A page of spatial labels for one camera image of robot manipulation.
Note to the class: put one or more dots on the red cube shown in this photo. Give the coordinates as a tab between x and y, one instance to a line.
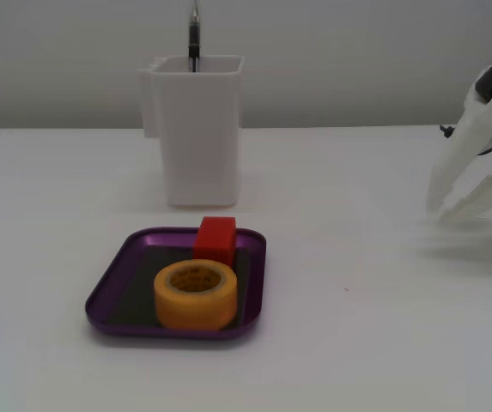
211	240

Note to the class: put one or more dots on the white plastic pen holder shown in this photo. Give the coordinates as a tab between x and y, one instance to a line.
202	150

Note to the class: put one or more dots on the black ballpoint pen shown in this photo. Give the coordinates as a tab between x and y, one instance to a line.
194	38

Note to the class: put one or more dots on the purple metal tray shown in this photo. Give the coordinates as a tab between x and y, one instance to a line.
164	236

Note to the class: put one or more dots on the yellow tape roll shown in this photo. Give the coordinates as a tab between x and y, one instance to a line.
194	309

